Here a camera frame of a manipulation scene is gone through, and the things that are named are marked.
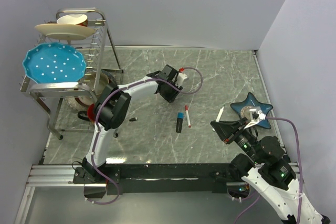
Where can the white pen green tip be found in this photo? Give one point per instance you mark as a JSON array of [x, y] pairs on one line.
[[220, 113]]

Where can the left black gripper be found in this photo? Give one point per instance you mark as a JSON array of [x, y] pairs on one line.
[[170, 98]]

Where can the cream deep bowl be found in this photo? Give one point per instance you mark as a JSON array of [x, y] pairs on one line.
[[90, 81]]

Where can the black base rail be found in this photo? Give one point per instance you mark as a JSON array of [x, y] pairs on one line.
[[113, 179]]

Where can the white and red bowl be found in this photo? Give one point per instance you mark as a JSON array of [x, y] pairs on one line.
[[74, 19]]

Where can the white pen red tip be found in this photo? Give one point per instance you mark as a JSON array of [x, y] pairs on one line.
[[188, 118]]

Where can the patterned rim plate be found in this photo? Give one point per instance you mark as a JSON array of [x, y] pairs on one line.
[[73, 101]]

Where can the blue polka dot plate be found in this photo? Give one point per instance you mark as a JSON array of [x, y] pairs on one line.
[[54, 63]]

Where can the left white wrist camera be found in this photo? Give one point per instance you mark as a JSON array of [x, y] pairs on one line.
[[181, 76]]

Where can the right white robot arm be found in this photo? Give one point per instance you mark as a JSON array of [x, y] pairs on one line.
[[263, 167]]

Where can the red mug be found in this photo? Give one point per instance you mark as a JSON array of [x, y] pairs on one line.
[[87, 115]]

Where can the metal dish rack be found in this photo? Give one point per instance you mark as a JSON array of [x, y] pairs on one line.
[[99, 53]]

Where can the blue marker cap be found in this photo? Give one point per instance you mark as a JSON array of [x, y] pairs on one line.
[[180, 115]]

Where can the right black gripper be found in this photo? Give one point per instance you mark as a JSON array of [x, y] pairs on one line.
[[226, 129]]

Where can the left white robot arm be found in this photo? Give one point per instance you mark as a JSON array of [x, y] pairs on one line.
[[111, 109]]

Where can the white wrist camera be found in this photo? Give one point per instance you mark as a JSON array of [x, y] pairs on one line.
[[256, 116], [181, 76]]

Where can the cream flat plate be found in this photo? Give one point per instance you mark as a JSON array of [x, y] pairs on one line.
[[65, 31]]

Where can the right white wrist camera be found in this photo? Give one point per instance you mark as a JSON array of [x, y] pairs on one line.
[[256, 116]]

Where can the black marker blue tip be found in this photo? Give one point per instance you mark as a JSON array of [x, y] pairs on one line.
[[179, 124]]

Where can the blue star-shaped dish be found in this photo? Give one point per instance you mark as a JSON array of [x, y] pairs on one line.
[[250, 107]]

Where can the small black pen cap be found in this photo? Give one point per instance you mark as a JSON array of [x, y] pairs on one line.
[[133, 119]]

